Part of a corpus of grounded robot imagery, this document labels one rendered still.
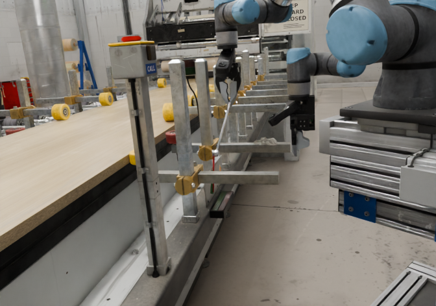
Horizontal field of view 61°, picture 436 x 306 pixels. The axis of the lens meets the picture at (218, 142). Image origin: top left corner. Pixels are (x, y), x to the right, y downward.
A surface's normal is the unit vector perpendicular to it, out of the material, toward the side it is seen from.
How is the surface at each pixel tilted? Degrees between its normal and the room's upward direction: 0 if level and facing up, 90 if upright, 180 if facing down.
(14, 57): 90
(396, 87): 72
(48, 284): 90
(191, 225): 0
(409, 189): 90
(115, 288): 0
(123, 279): 0
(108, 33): 90
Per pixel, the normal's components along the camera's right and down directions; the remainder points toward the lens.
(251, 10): 0.48, 0.18
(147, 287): -0.07, -0.97
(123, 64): -0.22, 0.26
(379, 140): -0.74, 0.22
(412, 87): -0.36, -0.05
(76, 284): 0.97, -0.01
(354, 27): -0.83, 0.30
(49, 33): 0.72, 0.12
